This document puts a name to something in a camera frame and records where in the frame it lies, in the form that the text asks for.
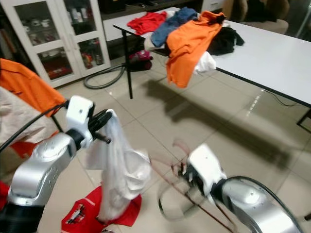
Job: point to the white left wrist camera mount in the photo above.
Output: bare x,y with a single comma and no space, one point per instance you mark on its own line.
79,116

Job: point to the black cloth garment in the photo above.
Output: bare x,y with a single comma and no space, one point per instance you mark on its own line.
226,41

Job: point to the white glass door cabinet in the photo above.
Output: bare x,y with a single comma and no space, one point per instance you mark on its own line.
48,43

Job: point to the white table black legs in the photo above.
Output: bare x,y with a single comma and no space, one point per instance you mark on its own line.
267,58

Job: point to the white printed t-shirt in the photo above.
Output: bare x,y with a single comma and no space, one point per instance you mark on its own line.
119,170

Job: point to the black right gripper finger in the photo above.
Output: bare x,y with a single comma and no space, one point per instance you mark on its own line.
179,168
180,177

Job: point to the white grey patterned shirt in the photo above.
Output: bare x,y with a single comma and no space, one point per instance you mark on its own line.
19,116

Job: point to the pink black vacuum cleaner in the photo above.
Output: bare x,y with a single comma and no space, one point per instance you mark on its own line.
141,60

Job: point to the orange polo shirt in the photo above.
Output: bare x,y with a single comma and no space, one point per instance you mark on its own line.
189,48
29,85

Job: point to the blue denim garment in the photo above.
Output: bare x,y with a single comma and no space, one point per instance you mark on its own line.
175,24

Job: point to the red plastic hanger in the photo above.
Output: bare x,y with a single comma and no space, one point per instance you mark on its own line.
204,208

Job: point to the red shirt plaid pockets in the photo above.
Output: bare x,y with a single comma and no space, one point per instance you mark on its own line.
82,213

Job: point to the cream cloth garment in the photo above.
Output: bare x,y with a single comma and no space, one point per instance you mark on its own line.
153,44

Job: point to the white cloth garment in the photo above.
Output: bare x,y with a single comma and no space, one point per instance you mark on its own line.
206,63

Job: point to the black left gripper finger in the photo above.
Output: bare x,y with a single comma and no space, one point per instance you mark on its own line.
94,119
105,118

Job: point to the red collared shirt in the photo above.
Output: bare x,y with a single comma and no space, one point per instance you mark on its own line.
3,194

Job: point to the brown upholstered chair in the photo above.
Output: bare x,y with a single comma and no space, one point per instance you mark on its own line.
272,24

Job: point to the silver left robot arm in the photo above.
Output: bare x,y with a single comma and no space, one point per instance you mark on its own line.
39,165

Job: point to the red cloth garment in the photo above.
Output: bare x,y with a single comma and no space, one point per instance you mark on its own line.
146,22

